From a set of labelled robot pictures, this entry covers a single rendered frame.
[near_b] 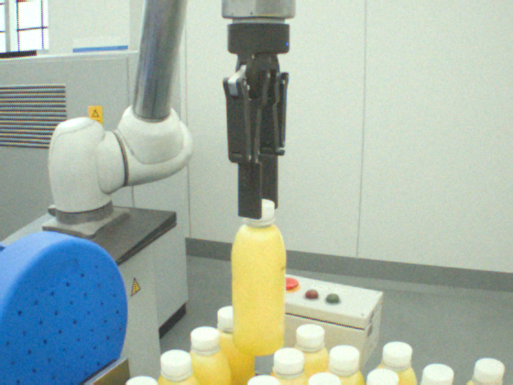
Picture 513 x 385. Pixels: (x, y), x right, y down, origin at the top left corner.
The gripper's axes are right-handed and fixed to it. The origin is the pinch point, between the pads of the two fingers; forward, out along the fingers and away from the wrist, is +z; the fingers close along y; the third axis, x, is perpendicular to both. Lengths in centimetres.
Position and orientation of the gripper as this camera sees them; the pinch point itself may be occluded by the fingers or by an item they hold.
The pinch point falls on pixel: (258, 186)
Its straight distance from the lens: 70.5
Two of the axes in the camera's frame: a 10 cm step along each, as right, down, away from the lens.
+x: 8.9, 1.2, -4.4
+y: -4.5, 2.4, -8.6
